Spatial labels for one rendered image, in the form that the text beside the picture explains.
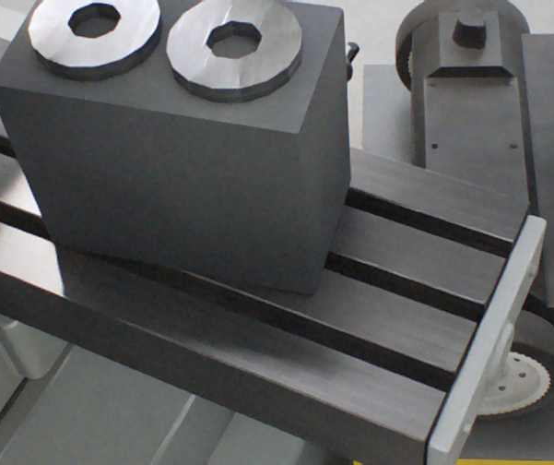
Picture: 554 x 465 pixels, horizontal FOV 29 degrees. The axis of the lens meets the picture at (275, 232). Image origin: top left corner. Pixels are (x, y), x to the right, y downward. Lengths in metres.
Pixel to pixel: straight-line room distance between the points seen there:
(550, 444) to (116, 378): 0.54
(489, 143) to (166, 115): 0.76
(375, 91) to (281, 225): 0.98
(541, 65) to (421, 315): 0.77
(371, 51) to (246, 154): 1.67
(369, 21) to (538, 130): 1.04
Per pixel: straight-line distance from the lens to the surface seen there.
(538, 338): 1.25
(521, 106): 1.45
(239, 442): 1.61
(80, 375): 1.13
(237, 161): 0.72
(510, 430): 1.39
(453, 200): 0.88
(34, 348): 1.00
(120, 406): 1.27
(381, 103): 1.70
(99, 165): 0.77
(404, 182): 0.89
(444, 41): 1.50
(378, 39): 2.39
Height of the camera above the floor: 1.64
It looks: 53 degrees down
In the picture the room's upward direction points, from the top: 8 degrees counter-clockwise
